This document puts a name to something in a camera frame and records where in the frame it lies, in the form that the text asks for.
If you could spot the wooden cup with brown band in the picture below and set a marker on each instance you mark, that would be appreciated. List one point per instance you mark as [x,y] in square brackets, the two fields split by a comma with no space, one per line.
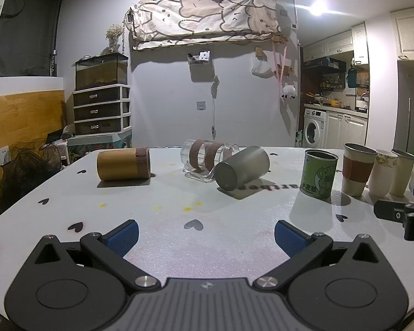
[120,164]

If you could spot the vase of dried flowers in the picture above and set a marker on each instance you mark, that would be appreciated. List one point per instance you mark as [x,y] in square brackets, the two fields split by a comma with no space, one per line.
[114,38]

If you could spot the white upper kitchen cabinets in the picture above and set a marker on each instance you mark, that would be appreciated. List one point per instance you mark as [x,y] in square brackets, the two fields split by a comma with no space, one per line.
[334,44]

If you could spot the metal kettle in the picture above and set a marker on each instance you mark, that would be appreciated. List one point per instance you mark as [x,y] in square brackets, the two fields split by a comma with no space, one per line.
[362,102]

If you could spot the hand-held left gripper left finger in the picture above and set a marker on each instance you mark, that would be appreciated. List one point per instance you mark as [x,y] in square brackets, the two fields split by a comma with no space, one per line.
[123,238]

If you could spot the clear wall holder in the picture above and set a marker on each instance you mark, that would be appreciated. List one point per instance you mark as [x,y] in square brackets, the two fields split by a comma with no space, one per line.
[199,58]

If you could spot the plain cream cup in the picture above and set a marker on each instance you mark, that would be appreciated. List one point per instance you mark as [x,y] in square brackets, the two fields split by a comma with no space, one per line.
[402,174]

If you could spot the white kitchen cabinets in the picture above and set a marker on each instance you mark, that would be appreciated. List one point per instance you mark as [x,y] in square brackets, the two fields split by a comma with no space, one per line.
[334,44]
[346,129]

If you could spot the white drawer unit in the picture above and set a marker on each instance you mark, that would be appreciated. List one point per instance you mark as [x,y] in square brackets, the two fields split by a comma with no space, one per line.
[101,110]

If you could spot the grey metal cup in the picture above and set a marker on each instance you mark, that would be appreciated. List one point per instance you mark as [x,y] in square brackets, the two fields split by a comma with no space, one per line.
[241,168]

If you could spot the white lower kitchen cabinets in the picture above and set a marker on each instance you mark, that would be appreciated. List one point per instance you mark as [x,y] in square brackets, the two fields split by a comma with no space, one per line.
[346,129]

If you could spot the patterned low cabinet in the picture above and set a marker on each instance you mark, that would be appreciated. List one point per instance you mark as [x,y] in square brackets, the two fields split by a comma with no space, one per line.
[100,144]

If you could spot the tall white cabinet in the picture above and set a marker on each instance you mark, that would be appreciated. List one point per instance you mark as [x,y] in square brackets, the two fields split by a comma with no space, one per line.
[410,34]

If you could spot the cream cup with brown sleeve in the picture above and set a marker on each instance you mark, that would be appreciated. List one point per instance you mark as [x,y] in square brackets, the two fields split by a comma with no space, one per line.
[358,170]

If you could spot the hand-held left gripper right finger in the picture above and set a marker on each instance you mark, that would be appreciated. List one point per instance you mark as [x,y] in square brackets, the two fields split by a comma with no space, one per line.
[289,238]

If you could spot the white plastic bag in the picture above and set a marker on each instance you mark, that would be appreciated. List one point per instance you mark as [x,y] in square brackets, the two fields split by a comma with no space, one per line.
[261,68]

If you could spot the glass fish tank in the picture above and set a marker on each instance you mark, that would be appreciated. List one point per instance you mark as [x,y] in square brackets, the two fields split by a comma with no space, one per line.
[100,74]

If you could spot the white plush toy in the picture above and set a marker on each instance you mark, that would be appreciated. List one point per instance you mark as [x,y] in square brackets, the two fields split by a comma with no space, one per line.
[289,91]

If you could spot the printed blanket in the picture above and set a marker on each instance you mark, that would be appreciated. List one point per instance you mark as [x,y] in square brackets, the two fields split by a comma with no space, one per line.
[200,13]

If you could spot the black laptop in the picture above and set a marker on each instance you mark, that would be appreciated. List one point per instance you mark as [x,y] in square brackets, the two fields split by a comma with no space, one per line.
[55,136]

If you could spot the black netting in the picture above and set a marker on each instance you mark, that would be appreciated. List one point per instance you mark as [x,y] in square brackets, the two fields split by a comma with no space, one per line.
[27,169]

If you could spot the glass cup with brown bands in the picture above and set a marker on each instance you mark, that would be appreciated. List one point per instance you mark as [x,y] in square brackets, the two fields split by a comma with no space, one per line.
[202,158]

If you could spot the small wall hook plate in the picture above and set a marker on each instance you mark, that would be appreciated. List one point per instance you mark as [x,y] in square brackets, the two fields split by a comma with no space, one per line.
[201,106]

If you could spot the white printed paper cup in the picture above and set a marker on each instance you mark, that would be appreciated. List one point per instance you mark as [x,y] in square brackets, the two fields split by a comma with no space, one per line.
[382,172]

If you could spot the green printed can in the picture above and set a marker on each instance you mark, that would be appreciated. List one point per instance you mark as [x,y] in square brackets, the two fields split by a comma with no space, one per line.
[318,176]

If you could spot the dark window curtain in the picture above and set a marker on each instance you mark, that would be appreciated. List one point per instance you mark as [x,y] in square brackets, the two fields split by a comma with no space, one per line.
[27,31]

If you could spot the white washing machine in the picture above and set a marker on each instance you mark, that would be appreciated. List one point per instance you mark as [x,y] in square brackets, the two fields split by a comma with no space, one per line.
[314,129]

